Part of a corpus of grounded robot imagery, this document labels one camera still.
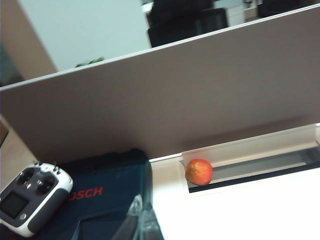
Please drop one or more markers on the green plant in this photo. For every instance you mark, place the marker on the green plant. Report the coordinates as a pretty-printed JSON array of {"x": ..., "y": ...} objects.
[{"x": 91, "y": 61}]

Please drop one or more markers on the grey desk divider panel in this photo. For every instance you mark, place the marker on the grey desk divider panel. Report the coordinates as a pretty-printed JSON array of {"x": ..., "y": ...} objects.
[{"x": 160, "y": 100}]

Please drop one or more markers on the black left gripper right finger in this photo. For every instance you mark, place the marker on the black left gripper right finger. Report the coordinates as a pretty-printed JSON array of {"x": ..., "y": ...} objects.
[{"x": 151, "y": 225}]

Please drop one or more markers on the black office chair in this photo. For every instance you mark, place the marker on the black office chair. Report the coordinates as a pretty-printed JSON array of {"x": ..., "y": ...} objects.
[{"x": 187, "y": 27}]

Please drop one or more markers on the dark blue Bosch tool case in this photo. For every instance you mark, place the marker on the dark blue Bosch tool case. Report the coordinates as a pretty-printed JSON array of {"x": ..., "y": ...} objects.
[{"x": 112, "y": 172}]

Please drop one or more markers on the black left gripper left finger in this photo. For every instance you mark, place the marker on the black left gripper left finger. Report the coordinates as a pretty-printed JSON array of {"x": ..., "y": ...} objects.
[{"x": 127, "y": 228}]

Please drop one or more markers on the white grey RC transmitter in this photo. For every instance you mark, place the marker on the white grey RC transmitter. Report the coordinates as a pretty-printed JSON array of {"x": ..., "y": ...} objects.
[{"x": 15, "y": 205}]

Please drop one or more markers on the orange red round fruit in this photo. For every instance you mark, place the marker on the orange red round fruit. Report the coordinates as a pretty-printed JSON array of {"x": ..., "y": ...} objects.
[{"x": 199, "y": 172}]

